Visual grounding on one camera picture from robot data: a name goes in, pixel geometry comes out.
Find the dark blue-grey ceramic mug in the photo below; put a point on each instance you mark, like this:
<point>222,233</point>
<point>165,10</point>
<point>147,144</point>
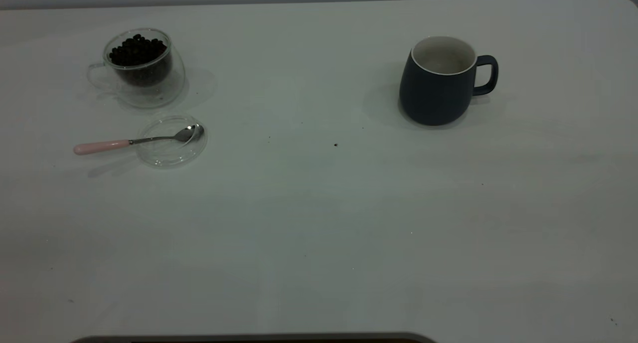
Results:
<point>433,96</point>

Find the clear round glass lid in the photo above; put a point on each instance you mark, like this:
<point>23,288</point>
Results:
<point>169,156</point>

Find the clear double-wall glass cup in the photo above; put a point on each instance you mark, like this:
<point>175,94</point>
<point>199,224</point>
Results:
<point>172,81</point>

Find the pile of coffee beans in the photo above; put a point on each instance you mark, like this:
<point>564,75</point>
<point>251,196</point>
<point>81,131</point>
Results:
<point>137,51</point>

